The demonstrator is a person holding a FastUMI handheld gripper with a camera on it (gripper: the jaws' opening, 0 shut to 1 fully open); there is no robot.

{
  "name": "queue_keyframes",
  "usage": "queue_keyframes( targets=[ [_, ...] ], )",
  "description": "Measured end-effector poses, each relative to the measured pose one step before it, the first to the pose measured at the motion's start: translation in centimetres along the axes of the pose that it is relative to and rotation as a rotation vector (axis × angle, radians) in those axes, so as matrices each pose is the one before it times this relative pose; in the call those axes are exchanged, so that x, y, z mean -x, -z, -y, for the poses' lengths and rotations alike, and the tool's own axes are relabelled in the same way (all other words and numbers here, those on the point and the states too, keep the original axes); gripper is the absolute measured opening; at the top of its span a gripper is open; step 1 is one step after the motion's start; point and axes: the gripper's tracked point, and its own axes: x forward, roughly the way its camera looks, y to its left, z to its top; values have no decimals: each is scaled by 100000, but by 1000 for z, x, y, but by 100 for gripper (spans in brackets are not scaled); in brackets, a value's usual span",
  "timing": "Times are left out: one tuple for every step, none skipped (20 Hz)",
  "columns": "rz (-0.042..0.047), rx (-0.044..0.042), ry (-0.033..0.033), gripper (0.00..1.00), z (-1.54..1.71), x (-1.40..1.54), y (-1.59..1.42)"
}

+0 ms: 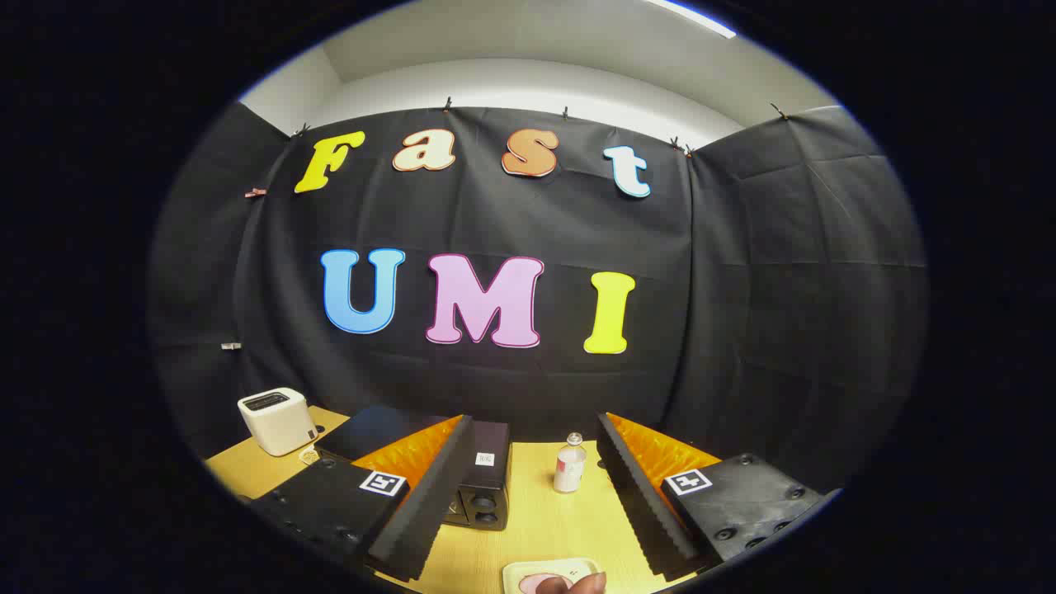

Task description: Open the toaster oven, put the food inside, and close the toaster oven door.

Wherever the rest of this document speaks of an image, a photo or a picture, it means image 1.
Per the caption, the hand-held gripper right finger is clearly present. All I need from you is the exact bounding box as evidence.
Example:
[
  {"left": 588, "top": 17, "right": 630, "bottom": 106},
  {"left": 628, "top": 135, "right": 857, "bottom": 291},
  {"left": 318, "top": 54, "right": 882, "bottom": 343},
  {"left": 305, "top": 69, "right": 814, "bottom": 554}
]
[{"left": 596, "top": 412, "right": 827, "bottom": 578}]

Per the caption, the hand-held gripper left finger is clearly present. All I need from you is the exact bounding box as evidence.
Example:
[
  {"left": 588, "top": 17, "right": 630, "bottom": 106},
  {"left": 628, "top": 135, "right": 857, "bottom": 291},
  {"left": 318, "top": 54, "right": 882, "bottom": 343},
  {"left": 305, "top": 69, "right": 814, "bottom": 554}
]
[{"left": 246, "top": 414, "right": 476, "bottom": 583}]

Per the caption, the black toaster oven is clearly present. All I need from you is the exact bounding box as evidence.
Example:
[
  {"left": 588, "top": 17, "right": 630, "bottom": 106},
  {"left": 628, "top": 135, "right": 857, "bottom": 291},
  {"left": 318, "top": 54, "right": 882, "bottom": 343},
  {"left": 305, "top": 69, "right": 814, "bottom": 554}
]
[{"left": 313, "top": 404, "right": 512, "bottom": 531}]

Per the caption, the cream square plate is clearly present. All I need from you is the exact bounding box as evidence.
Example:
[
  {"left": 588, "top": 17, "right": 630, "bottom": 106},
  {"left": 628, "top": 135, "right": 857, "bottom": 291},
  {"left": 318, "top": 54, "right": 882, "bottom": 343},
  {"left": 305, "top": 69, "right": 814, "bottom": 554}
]
[{"left": 502, "top": 559, "right": 607, "bottom": 594}]

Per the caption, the pink ham slice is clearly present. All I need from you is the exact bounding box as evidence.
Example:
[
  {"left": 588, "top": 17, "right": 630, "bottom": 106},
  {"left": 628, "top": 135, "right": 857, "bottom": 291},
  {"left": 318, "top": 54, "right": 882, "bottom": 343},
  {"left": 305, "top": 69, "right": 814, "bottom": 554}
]
[{"left": 518, "top": 573, "right": 578, "bottom": 594}]

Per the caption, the white bread toaster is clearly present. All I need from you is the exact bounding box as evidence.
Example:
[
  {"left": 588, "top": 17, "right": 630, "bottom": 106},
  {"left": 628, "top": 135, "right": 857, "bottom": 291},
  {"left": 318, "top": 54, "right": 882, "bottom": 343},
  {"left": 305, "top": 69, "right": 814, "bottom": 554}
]
[{"left": 238, "top": 387, "right": 319, "bottom": 457}]

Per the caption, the clear bottle with red label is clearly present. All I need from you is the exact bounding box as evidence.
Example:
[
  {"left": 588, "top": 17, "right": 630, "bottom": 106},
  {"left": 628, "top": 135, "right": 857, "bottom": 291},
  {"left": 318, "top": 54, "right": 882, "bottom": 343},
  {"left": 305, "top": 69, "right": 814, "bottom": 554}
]
[{"left": 553, "top": 432, "right": 588, "bottom": 494}]

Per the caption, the row of cloth clips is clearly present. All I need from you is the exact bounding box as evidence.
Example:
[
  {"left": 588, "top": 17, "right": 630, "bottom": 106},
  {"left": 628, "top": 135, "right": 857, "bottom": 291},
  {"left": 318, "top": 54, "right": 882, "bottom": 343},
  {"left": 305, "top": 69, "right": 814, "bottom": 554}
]
[{"left": 290, "top": 97, "right": 789, "bottom": 158}]

